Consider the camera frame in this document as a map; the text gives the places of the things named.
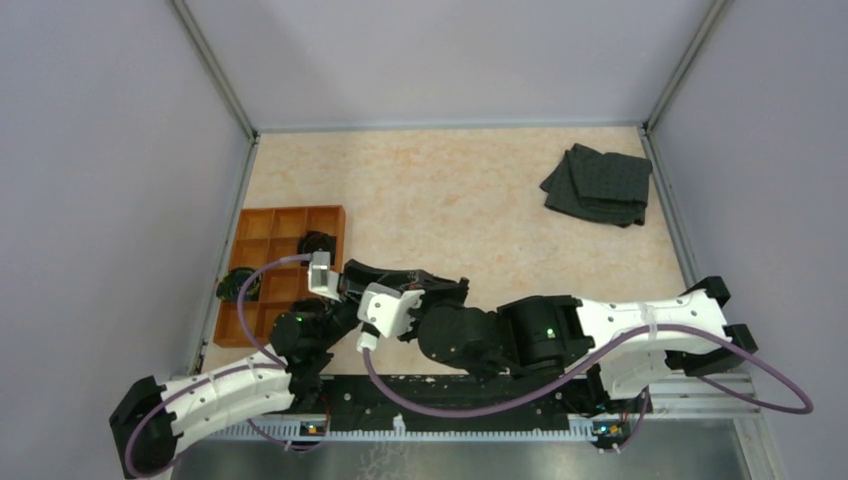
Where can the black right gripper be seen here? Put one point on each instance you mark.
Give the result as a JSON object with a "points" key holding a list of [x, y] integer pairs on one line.
{"points": [[431, 295]]}

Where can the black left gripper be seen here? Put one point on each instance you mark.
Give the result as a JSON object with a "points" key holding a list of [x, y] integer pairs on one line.
{"points": [[357, 275]]}

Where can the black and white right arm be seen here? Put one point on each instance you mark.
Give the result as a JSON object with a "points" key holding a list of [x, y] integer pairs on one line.
{"points": [[538, 335]]}

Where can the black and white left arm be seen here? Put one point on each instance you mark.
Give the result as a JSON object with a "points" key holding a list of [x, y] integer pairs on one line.
{"points": [[156, 422]]}

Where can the black rosette object in tray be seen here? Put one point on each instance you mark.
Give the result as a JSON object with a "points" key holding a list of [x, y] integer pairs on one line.
{"points": [[313, 241]]}

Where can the folded dark grey cloth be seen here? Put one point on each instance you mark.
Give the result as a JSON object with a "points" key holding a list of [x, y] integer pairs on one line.
{"points": [[608, 188]]}

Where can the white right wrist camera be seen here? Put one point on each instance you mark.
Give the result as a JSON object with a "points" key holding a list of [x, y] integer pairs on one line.
{"points": [[380, 312]]}

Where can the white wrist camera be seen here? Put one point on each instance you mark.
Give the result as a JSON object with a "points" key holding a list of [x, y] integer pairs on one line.
{"points": [[380, 312], [322, 280]]}

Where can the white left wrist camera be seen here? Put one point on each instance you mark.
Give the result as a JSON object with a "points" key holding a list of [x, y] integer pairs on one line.
{"points": [[322, 280]]}

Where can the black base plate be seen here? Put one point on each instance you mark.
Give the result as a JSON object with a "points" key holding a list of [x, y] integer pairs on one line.
{"points": [[354, 403]]}

